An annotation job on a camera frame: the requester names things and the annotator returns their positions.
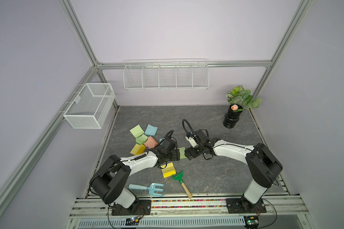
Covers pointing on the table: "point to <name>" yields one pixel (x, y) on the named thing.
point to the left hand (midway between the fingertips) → (175, 155)
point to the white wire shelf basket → (189, 74)
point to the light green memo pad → (137, 130)
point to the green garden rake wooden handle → (179, 176)
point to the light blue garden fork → (152, 188)
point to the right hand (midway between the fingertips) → (190, 150)
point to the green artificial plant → (239, 98)
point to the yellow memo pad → (168, 171)
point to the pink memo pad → (150, 142)
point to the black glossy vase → (231, 117)
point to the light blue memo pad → (151, 130)
